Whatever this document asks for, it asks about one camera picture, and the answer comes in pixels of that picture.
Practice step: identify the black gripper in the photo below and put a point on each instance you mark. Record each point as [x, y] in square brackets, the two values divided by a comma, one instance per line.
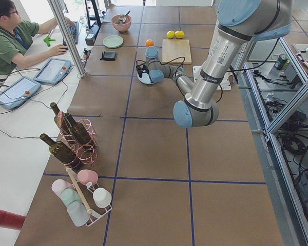
[144, 70]

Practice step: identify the light blue plate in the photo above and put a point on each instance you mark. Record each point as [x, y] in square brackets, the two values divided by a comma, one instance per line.
[146, 80]

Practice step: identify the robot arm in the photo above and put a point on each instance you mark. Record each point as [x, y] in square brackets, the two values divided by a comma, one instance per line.
[238, 22]

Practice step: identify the light green plate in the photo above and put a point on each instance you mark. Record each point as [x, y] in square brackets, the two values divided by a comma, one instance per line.
[113, 41]

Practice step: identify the orange mandarin fruit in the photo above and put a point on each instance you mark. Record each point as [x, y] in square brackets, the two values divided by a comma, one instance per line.
[149, 43]

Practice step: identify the grey folded cloth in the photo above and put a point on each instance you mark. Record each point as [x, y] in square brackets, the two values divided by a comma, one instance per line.
[109, 55]

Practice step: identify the bamboo cutting board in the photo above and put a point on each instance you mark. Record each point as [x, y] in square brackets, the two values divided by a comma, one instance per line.
[175, 50]

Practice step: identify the lower yellow lemon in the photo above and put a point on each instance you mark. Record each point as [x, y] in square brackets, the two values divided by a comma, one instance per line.
[170, 34]

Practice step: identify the yellow lemon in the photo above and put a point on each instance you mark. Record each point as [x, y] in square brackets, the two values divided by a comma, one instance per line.
[179, 34]
[170, 34]

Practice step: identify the pink bowl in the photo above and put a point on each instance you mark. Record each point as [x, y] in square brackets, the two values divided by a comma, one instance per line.
[122, 27]

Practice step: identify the upper yellow lemon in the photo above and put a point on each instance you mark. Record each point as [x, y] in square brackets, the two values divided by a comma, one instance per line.
[179, 34]

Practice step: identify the steel ice scoop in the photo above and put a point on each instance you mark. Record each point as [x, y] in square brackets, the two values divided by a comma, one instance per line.
[122, 18]

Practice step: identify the black computer keyboard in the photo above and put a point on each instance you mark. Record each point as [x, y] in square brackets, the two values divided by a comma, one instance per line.
[74, 31]

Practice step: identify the far teach pendant tablet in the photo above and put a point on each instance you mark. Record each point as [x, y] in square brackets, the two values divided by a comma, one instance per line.
[53, 71]

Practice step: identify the teach pendant tablet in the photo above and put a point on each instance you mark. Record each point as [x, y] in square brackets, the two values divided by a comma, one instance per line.
[53, 71]
[18, 93]

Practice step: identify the near teach pendant tablet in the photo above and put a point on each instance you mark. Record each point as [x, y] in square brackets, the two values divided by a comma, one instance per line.
[18, 93]

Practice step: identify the pink cup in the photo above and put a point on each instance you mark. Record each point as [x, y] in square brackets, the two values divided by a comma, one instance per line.
[85, 176]

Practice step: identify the white cup drying rack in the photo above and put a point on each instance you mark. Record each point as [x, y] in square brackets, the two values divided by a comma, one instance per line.
[84, 211]

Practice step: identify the white cup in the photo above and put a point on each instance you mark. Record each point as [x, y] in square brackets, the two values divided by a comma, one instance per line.
[102, 197]

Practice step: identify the person in green shirt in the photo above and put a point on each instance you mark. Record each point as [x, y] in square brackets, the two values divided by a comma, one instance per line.
[16, 38]

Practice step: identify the red cylinder bottle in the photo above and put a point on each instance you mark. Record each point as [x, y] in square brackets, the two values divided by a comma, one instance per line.
[11, 220]

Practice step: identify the copper wire bottle rack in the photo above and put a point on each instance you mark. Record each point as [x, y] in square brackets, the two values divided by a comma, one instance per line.
[88, 157]

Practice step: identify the aluminium frame post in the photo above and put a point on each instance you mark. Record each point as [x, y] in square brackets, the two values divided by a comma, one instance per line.
[61, 20]

